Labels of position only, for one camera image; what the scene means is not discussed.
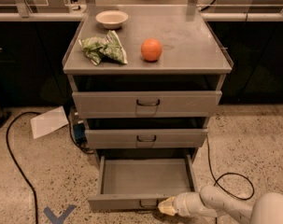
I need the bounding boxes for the grey bottom drawer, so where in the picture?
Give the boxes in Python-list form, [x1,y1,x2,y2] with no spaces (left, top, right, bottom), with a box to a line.
[88,154,196,211]

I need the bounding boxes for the grey drawer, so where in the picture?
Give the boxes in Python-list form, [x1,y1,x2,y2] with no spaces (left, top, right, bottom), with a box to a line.
[85,129,207,149]
[88,154,196,211]
[73,91,221,119]

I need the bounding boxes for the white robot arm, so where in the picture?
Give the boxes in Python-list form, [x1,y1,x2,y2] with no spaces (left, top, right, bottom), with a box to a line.
[158,186,283,224]

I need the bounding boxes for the grey middle drawer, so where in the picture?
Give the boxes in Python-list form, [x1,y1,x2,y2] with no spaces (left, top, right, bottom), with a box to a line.
[85,129,207,149]

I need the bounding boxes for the grey drawer cabinet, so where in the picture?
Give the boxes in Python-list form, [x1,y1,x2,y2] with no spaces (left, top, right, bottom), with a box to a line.
[62,4,234,170]

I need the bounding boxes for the grey top drawer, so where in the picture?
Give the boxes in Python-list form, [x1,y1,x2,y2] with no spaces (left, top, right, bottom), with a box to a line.
[73,91,221,119]

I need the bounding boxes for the blue tape floor marker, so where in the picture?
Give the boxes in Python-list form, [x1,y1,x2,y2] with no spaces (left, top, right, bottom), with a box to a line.
[43,204,78,224]

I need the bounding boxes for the blue power device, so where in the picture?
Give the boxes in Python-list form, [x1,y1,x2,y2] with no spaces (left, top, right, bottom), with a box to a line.
[73,123,86,144]

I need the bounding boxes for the white paper sheet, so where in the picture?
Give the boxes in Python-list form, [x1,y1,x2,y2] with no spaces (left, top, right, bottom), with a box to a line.
[31,106,68,139]

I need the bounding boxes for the orange fruit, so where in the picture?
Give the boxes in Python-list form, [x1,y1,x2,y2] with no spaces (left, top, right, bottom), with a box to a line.
[141,38,163,62]

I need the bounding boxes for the green chip bag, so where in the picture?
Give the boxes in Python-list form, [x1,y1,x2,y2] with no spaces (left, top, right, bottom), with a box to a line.
[78,30,128,66]

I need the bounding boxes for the white paper bowl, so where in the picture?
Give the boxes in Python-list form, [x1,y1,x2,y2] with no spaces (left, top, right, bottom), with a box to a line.
[95,10,128,29]

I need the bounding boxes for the dark counter cabinets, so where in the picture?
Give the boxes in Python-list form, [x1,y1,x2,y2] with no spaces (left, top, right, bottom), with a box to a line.
[0,21,283,106]

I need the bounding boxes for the black cable right floor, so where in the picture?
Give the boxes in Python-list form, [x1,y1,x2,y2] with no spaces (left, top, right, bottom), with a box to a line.
[205,135,256,224]

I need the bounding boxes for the black cable floor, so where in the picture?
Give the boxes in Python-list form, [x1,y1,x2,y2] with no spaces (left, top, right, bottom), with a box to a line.
[205,135,256,224]
[5,111,42,224]

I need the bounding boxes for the black cable left floor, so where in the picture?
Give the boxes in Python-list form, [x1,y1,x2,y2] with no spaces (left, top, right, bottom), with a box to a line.
[5,111,42,224]

